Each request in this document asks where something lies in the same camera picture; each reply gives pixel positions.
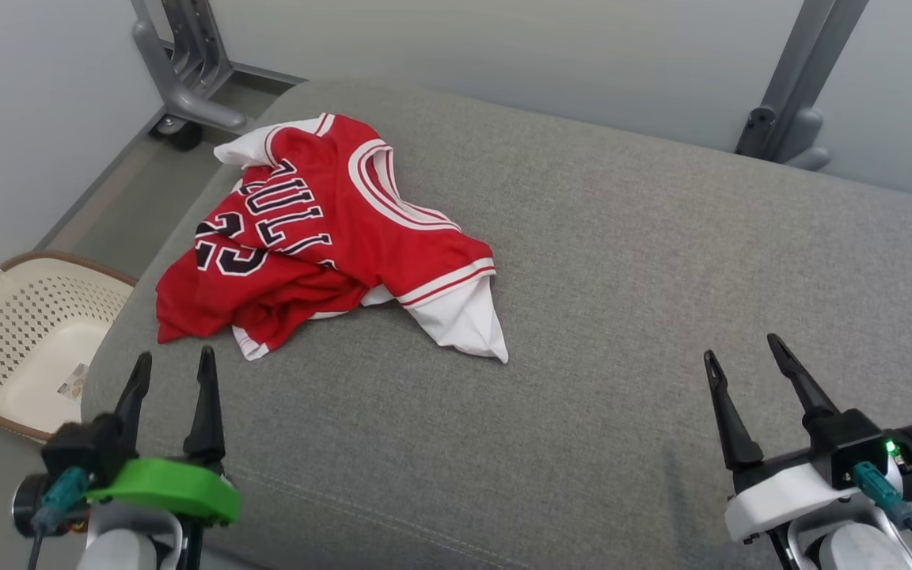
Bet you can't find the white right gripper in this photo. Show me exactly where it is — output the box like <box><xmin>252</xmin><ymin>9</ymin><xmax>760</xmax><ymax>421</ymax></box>
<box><xmin>704</xmin><ymin>333</ymin><xmax>862</xmax><ymax>544</ymax></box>

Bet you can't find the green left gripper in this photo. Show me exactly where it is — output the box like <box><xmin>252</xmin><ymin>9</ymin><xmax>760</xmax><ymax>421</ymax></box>
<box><xmin>84</xmin><ymin>346</ymin><xmax>242</xmax><ymax>528</ymax></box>

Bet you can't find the red basketball jersey number 23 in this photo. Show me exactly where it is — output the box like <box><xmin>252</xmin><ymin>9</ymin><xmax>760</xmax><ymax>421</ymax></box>
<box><xmin>155</xmin><ymin>112</ymin><xmax>510</xmax><ymax>365</ymax></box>

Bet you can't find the small paper sticker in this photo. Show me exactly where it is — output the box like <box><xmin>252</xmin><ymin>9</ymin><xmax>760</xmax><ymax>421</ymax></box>
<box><xmin>58</xmin><ymin>363</ymin><xmax>90</xmax><ymax>399</ymax></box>

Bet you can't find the cream plastic laundry basket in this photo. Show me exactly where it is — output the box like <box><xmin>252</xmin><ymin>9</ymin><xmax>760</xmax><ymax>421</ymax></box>
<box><xmin>0</xmin><ymin>251</ymin><xmax>139</xmax><ymax>443</ymax></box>

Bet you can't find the grey metal stand with wheel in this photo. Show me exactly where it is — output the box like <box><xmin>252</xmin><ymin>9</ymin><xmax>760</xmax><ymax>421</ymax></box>
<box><xmin>130</xmin><ymin>0</ymin><xmax>306</xmax><ymax>151</ymax></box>

